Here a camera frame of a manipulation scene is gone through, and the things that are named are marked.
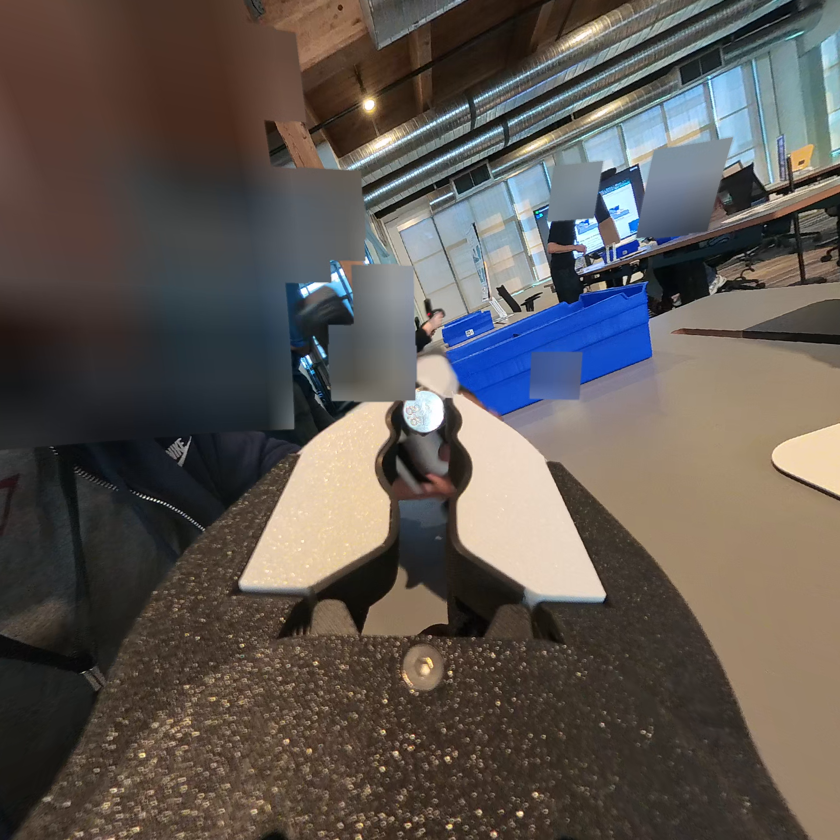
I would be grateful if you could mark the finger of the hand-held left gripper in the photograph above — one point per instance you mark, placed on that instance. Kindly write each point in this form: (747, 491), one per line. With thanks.
(410, 476)
(438, 374)

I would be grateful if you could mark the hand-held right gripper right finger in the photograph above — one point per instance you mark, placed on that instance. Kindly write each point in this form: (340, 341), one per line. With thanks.
(518, 512)

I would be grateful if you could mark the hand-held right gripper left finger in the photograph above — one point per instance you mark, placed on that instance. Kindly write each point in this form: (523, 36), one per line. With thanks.
(321, 518)

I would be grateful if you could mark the metal hex bolt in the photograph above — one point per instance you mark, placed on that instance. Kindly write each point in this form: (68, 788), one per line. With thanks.
(424, 412)

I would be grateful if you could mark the small blue plastic bin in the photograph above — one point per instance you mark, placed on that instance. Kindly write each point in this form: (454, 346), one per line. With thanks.
(467, 329)

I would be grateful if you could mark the roll-up banner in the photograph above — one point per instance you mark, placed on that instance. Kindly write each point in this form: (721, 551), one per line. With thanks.
(481, 262)

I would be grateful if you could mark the person's dark jacket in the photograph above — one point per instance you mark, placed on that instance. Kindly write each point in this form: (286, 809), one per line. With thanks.
(197, 472)

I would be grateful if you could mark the large blue plastic bin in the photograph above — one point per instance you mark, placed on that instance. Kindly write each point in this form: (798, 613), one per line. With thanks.
(590, 341)

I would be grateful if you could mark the large display screen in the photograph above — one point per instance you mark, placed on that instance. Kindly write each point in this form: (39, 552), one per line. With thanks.
(620, 200)

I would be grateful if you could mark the round ceiling lamp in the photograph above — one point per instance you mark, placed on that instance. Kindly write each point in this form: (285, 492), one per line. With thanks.
(369, 103)

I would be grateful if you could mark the white stand base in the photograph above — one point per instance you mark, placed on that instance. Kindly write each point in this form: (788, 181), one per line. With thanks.
(810, 463)

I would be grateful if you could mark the brown top office desk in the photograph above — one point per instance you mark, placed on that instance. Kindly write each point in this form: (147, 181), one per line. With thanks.
(754, 220)

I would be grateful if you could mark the rectangular metal air vent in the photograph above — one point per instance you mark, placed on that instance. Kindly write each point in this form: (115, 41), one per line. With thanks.
(446, 19)

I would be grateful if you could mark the black office chair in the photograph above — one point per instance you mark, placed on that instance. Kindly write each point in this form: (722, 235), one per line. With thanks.
(741, 187)

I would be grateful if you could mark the yellow sign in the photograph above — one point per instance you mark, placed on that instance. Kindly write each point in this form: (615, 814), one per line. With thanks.
(800, 157)

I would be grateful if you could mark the long spiral air duct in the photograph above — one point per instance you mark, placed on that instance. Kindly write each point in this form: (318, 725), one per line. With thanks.
(558, 72)
(525, 124)

